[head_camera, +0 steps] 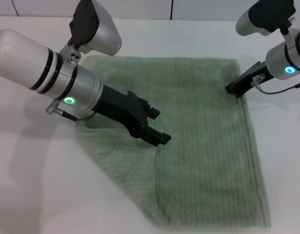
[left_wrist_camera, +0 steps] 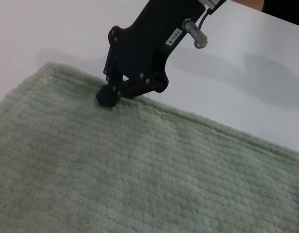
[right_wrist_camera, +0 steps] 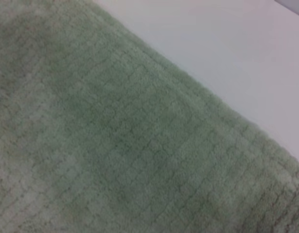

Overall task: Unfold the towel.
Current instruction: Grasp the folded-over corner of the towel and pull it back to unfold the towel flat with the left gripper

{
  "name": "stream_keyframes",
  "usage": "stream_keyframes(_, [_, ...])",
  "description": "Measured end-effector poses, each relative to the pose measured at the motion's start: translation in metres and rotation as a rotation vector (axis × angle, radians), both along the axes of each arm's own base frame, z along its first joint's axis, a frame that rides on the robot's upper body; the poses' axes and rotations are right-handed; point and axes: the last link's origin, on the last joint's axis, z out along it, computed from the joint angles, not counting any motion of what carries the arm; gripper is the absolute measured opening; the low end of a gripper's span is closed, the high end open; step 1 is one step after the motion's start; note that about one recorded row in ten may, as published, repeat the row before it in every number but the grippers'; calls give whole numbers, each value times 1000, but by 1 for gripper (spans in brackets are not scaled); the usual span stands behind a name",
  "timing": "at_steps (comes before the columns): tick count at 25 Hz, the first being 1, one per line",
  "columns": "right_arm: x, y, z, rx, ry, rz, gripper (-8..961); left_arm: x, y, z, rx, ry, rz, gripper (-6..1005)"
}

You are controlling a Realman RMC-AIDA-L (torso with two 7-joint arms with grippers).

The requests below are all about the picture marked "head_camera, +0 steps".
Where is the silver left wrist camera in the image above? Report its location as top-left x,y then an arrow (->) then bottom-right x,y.
68,0 -> 123,56

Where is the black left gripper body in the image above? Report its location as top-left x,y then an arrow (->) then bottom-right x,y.
92,85 -> 151,140

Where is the green ribbed towel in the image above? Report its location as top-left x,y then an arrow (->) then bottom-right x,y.
75,55 -> 272,230

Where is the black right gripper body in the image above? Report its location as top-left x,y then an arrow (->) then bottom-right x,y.
240,61 -> 273,91

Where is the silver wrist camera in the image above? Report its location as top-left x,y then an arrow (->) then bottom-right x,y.
68,0 -> 123,56
235,0 -> 296,37

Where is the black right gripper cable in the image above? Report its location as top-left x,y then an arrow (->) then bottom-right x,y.
251,74 -> 300,95

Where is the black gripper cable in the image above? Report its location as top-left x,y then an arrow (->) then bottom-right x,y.
44,100 -> 97,122
251,74 -> 300,95

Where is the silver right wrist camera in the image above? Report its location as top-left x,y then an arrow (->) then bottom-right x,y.
235,0 -> 296,37

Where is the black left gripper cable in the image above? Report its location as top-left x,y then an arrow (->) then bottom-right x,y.
44,100 -> 97,122

